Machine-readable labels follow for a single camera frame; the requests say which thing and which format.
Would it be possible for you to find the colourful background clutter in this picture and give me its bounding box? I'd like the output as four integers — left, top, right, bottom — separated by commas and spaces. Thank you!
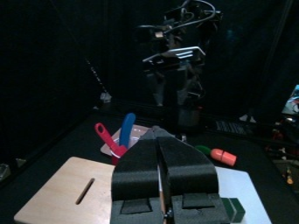
282, 84, 299, 116

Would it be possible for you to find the diagonal brace wire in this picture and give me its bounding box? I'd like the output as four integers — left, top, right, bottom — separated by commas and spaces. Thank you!
83, 56, 109, 95

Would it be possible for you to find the wooden box with red drawer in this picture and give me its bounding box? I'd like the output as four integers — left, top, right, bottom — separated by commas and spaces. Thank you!
14, 156, 118, 224

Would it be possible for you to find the toy sushi roll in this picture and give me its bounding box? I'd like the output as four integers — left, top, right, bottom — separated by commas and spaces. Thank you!
220, 197, 249, 223

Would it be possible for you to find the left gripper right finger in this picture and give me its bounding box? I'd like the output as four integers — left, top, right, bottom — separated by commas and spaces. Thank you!
151, 125, 232, 224

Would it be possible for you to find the red toy knife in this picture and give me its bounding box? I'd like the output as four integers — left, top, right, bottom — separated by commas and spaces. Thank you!
94, 122, 129, 158

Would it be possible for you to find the printed label sticker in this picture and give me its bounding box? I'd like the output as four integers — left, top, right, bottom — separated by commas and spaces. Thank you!
216, 120, 246, 136

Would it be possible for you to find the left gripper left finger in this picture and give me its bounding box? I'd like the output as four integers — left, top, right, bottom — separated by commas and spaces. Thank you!
110, 136, 166, 224

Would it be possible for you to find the silver frame bracket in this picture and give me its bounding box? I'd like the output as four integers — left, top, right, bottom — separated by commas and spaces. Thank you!
238, 114, 258, 124
98, 91, 114, 103

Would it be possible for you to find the orange toy carrot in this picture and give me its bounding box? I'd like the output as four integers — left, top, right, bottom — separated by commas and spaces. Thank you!
194, 144, 240, 168

